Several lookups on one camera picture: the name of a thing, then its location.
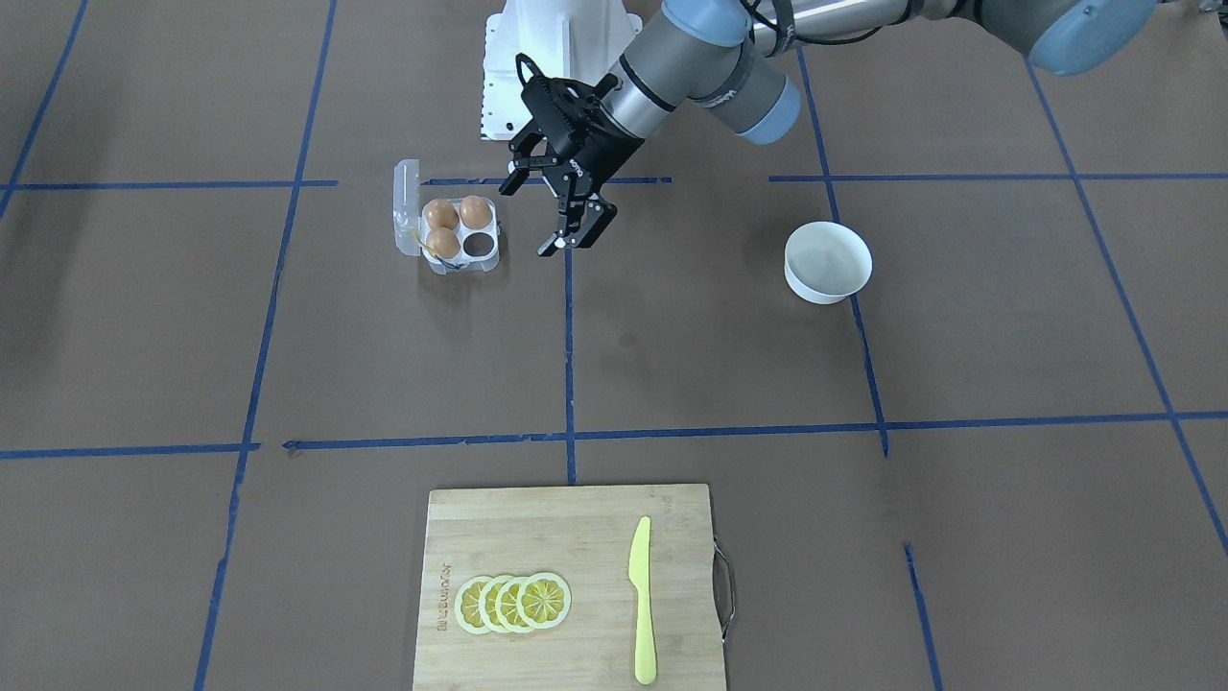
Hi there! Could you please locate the brown egg in box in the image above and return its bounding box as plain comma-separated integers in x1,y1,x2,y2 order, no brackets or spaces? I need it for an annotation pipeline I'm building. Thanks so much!
424,228,461,261
422,200,461,230

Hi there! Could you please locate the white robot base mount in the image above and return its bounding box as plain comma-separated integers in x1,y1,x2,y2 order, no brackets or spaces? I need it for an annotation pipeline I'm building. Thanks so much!
480,1,643,141

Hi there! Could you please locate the lemon slice farthest from knife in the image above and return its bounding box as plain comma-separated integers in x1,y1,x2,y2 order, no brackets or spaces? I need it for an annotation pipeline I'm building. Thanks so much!
453,576,491,635

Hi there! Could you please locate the brown egg from bowl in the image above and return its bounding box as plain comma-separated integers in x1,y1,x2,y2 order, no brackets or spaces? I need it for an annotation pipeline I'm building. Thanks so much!
458,194,494,230

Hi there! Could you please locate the yellow plastic knife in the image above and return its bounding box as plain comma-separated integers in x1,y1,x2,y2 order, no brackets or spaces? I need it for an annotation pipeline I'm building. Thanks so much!
628,515,658,686

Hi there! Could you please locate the black camera cable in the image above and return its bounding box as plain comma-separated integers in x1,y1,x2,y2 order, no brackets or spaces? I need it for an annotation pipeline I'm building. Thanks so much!
515,0,912,97

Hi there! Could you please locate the brown egg in box near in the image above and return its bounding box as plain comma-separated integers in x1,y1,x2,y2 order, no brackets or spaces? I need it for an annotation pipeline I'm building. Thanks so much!
424,228,461,261

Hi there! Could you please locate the brown egg in box far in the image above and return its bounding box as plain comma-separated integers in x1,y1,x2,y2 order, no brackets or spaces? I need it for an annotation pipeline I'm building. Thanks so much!
422,200,461,230

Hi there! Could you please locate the clear plastic egg box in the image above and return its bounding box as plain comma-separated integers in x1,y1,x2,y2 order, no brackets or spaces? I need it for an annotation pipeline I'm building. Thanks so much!
391,160,503,275

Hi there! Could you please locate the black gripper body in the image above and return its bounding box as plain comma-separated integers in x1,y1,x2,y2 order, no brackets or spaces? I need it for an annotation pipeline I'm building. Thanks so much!
542,96,643,200

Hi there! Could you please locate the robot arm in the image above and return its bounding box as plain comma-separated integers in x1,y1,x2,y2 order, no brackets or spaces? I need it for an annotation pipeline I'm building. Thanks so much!
497,1,1157,257

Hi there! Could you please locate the white bowl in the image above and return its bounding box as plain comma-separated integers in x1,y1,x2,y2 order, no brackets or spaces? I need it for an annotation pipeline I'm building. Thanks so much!
782,222,874,306

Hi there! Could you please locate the wooden cutting board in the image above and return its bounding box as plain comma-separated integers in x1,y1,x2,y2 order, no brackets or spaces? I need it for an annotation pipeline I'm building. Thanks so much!
411,484,727,690

